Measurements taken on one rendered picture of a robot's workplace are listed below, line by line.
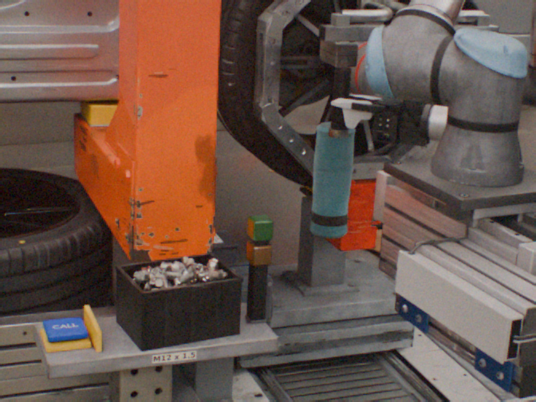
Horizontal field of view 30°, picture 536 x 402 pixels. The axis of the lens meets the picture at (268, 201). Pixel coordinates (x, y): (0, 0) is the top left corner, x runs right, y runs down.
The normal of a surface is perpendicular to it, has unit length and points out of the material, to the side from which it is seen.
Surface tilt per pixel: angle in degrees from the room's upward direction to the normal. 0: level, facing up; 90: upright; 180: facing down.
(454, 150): 72
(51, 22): 90
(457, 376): 0
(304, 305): 0
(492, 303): 0
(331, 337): 90
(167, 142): 90
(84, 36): 90
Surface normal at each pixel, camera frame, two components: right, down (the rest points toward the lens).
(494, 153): 0.13, 0.01
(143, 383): 0.35, 0.31
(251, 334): 0.05, -0.95
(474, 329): -0.90, 0.09
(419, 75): -0.54, 0.28
